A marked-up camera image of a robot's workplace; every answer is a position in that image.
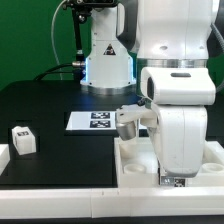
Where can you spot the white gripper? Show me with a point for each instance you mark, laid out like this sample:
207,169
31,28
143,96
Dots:
177,134

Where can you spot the white square tabletop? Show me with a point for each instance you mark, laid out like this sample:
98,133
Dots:
137,165

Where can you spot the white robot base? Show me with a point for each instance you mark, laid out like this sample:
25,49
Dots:
109,67

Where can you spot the white front fence bar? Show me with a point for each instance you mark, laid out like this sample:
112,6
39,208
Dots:
97,203

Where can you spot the white sheet with tags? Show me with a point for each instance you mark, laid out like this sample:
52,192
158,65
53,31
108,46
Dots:
91,120

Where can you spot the white left fence piece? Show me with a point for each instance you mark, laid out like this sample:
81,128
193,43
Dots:
4,157

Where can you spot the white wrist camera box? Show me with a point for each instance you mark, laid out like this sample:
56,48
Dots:
177,86

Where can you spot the black camera stand pole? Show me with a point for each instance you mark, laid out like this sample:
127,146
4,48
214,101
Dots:
81,10

